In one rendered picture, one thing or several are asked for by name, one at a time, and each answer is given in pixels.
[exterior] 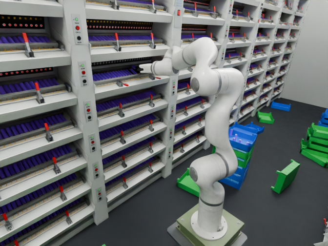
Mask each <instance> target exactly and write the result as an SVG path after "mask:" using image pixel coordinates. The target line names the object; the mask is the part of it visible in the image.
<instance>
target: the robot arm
mask: <svg viewBox="0 0 328 246"><path fill-rule="evenodd" d="M217 55H218V49H217V46H216V44H215V43H214V41H213V40H212V39H210V38H208V37H202V38H199V39H197V40H195V41H194V42H192V43H191V44H189V45H188V46H186V47H185V48H183V49H181V48H180V47H178V46H172V47H171V48H169V49H168V50H167V51H166V53H165V56H164V58H163V60H162V61H155V62H153V63H147V64H141V65H139V66H136V67H135V68H136V71H140V72H141V73H153V74H154V75H156V76H176V75H178V73H179V71H180V70H182V69H185V68H187V67H190V66H192V65H194V64H196V66H195V69H194V71H193V73H192V76H191V80H190V85H191V88H192V90H193V91H194V92H195V93H196V94H197V95H200V96H212V95H217V98H216V99H215V101H214V103H213V104H212V105H211V106H210V107H209V109H208V110H207V112H206V114H205V135H206V138H207V140H208V141H209V142H210V143H211V144H212V145H213V146H215V147H216V151H215V153H213V154H210V155H207V156H204V157H201V158H198V159H196V160H194V161H193V162H192V163H191V165H190V168H189V174H190V177H191V178H192V180H193V181H194V182H195V183H196V184H197V185H198V186H199V188H200V194H199V207H198V211H196V212H195V213H194V214H193V215H192V217H191V227H192V229H193V231H194V232H195V233H196V234H197V235H198V236H199V237H201V238H203V239H205V240H210V241H215V240H219V239H221V238H222V237H224V236H225V234H226V232H227V223H226V220H225V218H224V217H223V216H222V212H223V205H224V198H225V190H224V187H223V186H222V184H220V183H219V182H217V181H218V180H221V179H223V178H226V177H229V176H231V175H232V174H234V173H235V172H236V170H237V167H238V161H237V157H236V155H235V153H234V151H233V149H232V147H231V144H230V141H229V137H228V130H229V117H230V113H231V111H232V109H233V107H234V105H235V103H236V101H237V100H238V98H239V97H240V95H241V93H242V91H243V88H244V77H243V75H242V73H241V72H240V71H239V70H237V69H235V68H219V69H210V66H211V65H212V64H213V62H214V61H215V60H216V58H217Z"/></svg>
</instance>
